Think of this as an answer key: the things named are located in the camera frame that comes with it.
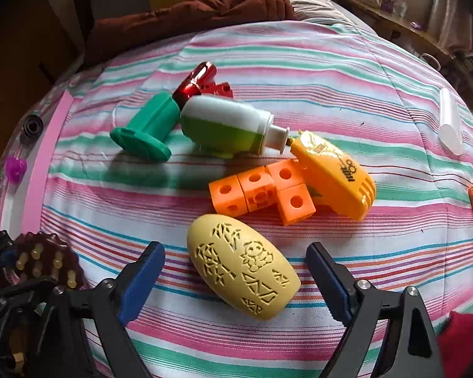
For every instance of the wooden wardrobe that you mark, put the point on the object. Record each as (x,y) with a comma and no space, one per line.
(15,47)

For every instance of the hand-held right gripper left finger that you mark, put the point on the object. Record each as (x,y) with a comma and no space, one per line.
(140,287)

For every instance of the striped bed sheet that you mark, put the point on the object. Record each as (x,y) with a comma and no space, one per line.
(339,86)

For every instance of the yellow orange plastic device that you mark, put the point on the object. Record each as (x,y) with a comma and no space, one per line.
(331,181)

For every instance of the person's reddish quilted garment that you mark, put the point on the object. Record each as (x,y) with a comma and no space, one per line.
(465,342)

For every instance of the red metallic cylinder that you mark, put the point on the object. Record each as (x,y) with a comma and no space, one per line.
(193,82)

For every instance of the orange cube block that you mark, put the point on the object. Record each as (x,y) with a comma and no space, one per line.
(224,197)
(258,191)
(285,175)
(297,204)

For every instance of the yellow carved egg-shaped case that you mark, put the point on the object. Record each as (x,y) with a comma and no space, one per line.
(236,275)

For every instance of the white and green bottle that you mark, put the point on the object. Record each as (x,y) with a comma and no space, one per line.
(220,126)

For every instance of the green plastic stand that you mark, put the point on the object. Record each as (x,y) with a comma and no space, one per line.
(153,122)

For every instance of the brown quilted blanket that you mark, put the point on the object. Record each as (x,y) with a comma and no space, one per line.
(220,4)

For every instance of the beige curtain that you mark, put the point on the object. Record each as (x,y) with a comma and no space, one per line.
(449,8)

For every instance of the wooden bedside desk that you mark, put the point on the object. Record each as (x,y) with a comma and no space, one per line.
(382,17)

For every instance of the clear plastic tube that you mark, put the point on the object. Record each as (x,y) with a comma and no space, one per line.
(449,122)

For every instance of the purple carton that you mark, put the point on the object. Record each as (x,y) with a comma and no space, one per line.
(388,0)

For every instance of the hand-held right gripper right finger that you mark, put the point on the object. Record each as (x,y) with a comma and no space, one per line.
(331,283)

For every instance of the purple plastic toy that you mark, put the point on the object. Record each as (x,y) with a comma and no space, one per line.
(15,167)

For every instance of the grey striped pillow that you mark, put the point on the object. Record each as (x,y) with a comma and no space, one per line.
(319,8)

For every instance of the red plastic block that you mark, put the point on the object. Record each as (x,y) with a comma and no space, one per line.
(221,88)

